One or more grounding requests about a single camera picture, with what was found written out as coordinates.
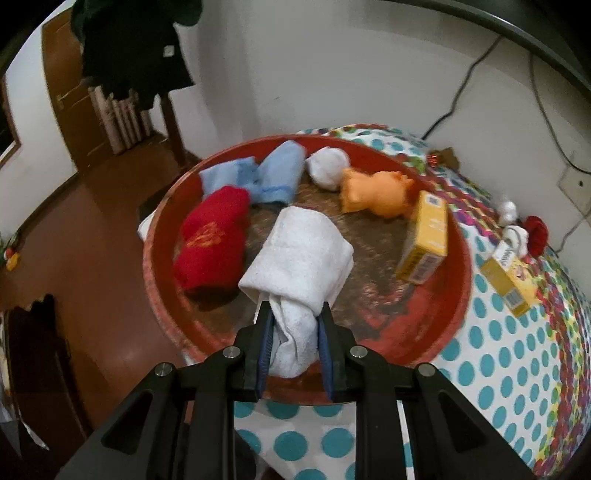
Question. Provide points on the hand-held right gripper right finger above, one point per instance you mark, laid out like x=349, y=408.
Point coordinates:
x=325, y=350

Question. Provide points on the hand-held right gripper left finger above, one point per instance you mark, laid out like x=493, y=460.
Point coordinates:
x=265, y=346

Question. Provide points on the red round basin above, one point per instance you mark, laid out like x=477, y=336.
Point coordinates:
x=401, y=323

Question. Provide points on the white towel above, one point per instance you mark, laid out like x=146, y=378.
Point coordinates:
x=300, y=249

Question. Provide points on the red towel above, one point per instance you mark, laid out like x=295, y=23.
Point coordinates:
x=210, y=240

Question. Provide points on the yellow cardboard box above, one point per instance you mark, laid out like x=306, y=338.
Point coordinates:
x=508, y=277
x=427, y=235

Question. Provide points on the orange rubber animal toy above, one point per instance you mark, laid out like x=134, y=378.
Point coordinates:
x=378, y=191

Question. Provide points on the light blue towel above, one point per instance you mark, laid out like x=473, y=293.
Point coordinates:
x=226, y=177
x=281, y=175

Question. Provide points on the white cloth under basin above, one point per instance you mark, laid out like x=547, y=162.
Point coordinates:
x=145, y=229

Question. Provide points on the polka-dot cloth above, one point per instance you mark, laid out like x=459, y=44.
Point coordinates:
x=498, y=360

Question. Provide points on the dark wooden furniture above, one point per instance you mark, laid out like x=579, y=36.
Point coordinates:
x=41, y=360

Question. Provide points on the red rolled cloth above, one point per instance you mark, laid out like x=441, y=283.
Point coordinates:
x=538, y=233

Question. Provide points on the yellow floor toy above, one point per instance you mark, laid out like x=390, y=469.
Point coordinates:
x=11, y=263

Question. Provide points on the brown wooden door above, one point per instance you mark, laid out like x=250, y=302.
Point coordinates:
x=69, y=134

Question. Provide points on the dark hanging clothing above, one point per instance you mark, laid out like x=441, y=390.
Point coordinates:
x=134, y=50

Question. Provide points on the dark framed window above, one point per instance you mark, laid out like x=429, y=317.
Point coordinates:
x=8, y=134

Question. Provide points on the dark wooden post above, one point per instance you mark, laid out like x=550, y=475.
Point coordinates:
x=171, y=129

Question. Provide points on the white wall socket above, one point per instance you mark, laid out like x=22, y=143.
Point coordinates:
x=575, y=189

